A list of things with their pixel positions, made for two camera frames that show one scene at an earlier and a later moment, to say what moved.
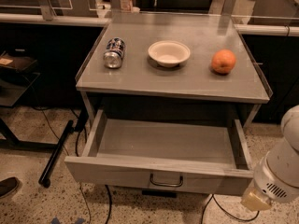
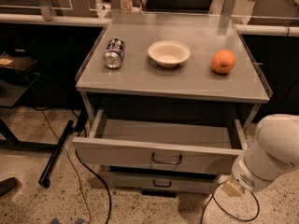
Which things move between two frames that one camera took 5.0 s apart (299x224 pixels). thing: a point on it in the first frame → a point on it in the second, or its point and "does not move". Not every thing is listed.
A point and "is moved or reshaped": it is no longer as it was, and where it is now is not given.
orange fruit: [223, 61] does not move
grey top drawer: [174, 157] is moved or reshaped
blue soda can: [112, 57] does not move
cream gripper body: [271, 183] → [243, 175]
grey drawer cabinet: [172, 65] does not move
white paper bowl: [168, 53] does not move
